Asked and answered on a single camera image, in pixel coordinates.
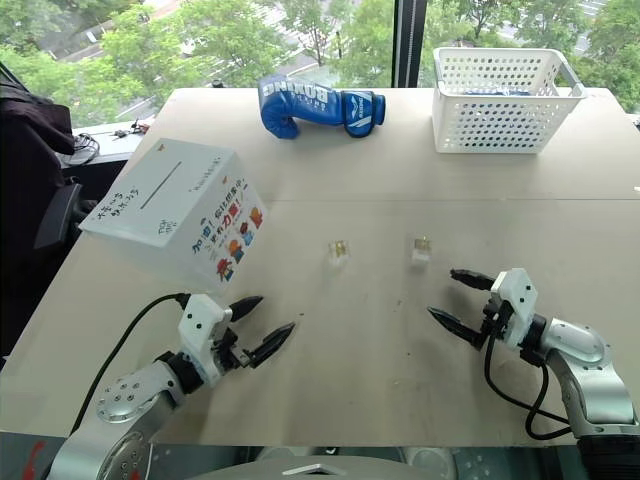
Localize black office chair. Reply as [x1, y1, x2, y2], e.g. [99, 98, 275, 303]
[0, 62, 99, 371]

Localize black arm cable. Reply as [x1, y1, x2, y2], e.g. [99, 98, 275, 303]
[481, 308, 574, 442]
[69, 293, 194, 436]

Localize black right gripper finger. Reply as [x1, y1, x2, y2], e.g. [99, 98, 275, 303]
[427, 306, 485, 351]
[449, 268, 497, 294]

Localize small clear cube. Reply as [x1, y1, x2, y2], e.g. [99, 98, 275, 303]
[327, 242, 352, 269]

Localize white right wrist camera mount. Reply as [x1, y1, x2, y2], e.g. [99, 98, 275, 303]
[489, 268, 537, 349]

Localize white cardboard box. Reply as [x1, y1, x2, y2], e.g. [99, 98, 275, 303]
[78, 137, 269, 298]

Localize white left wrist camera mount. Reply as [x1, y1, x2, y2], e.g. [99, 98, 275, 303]
[177, 293, 234, 389]

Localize dark window frame post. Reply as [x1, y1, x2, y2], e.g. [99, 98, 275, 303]
[391, 0, 429, 90]

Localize blue item inside basket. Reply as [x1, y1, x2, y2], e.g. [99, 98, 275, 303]
[459, 88, 532, 98]

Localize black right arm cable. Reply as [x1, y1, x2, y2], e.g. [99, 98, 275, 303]
[481, 308, 574, 442]

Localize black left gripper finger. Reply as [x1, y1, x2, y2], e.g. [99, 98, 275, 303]
[230, 295, 265, 322]
[248, 322, 296, 370]

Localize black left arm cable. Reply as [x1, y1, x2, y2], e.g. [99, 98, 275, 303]
[69, 293, 194, 436]

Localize small dark keys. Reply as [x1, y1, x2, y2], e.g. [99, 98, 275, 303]
[111, 119, 152, 140]

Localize white perforated plastic basket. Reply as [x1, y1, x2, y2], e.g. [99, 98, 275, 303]
[431, 46, 588, 155]

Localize black cable bundle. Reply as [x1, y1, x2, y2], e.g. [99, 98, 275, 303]
[61, 133, 102, 167]

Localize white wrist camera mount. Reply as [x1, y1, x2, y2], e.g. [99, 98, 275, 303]
[177, 293, 234, 389]
[489, 268, 537, 349]

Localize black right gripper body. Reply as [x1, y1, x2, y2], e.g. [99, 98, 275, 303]
[478, 293, 515, 350]

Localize blue boxing glove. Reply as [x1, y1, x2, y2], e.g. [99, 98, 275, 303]
[257, 75, 388, 141]

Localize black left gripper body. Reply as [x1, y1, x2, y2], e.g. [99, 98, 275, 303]
[211, 319, 255, 374]

